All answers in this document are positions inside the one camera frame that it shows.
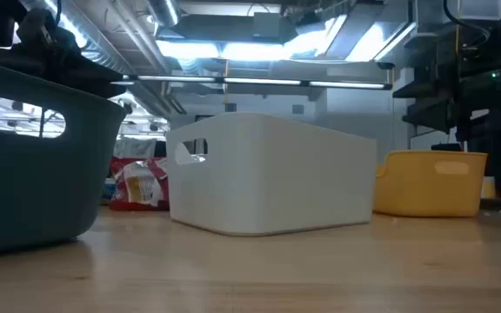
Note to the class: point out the dark blue plastic bin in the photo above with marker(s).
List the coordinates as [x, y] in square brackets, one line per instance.
[37, 195]

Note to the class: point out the long overhead light bar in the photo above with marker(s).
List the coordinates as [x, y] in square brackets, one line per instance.
[259, 81]

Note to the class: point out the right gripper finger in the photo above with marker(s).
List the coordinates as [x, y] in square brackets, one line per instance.
[418, 90]
[433, 116]

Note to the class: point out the white plastic bin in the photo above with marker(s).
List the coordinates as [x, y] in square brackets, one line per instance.
[276, 174]

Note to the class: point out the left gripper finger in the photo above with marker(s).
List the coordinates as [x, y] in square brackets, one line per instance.
[94, 80]

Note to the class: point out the yellow plastic bin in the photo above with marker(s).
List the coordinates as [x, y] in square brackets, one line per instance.
[424, 195]

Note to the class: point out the white patterned cloth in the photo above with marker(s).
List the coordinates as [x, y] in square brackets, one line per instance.
[135, 148]

